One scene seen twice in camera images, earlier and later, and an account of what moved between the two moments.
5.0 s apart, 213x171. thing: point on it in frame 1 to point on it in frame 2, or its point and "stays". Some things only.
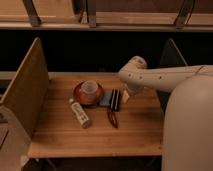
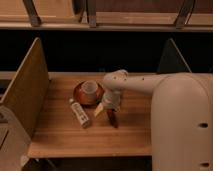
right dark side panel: (171, 58) stays
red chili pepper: (113, 117) stays
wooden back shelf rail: (111, 15) stays
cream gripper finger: (125, 96) to (99, 109)
